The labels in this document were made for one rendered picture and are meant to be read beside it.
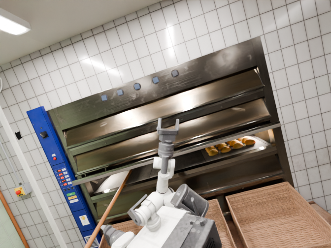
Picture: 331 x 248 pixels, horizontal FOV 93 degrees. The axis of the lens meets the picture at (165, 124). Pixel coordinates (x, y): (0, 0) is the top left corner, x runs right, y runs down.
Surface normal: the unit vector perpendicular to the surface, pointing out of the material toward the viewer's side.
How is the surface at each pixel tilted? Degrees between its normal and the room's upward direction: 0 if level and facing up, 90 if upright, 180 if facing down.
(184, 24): 90
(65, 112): 90
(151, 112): 70
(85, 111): 90
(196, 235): 0
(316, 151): 90
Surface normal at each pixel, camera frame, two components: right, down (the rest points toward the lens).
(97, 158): -0.16, -0.17
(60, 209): -0.06, 0.16
